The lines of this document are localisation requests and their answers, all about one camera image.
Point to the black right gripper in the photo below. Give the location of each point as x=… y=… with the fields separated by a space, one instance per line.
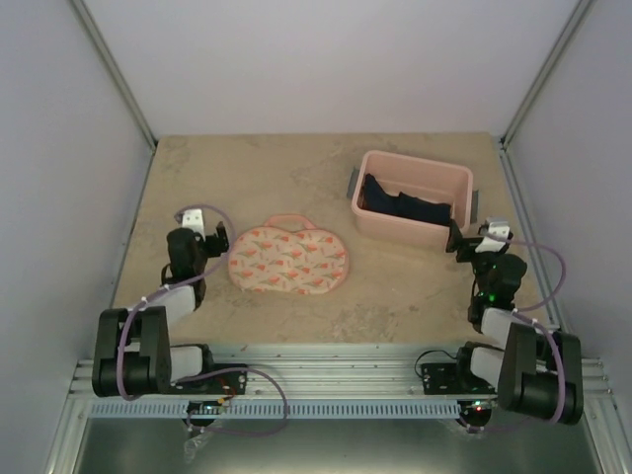
x=467 y=245

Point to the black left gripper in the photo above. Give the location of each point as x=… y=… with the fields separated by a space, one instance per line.
x=215 y=251

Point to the pink plastic bin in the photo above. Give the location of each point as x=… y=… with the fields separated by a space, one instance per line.
x=426 y=179

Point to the floral mesh laundry bag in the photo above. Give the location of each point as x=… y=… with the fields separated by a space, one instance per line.
x=288 y=253

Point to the dark navy bra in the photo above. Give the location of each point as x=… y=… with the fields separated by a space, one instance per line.
x=375 y=199

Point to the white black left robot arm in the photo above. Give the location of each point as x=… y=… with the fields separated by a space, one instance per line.
x=132 y=354

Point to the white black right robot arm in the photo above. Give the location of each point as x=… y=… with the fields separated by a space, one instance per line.
x=532 y=370

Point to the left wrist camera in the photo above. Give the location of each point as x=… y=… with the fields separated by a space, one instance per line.
x=191 y=218

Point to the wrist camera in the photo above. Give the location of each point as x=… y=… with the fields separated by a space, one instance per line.
x=496 y=236
x=191 y=218

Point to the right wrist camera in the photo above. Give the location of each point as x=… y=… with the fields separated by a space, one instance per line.
x=496 y=236

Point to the right side aluminium rail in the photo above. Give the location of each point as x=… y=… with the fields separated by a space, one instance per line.
x=550 y=267

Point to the aluminium front rail base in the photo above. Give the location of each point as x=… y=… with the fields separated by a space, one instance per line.
x=332 y=371

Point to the slotted grey cable duct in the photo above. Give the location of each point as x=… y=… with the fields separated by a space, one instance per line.
x=242 y=409

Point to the left rear aluminium frame post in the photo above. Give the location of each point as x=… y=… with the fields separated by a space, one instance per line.
x=100 y=45

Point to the aluminium frame post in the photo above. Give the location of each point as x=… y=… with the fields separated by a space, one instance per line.
x=100 y=45
x=561 y=44

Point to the right rear aluminium frame post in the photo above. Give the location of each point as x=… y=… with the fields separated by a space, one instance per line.
x=561 y=44

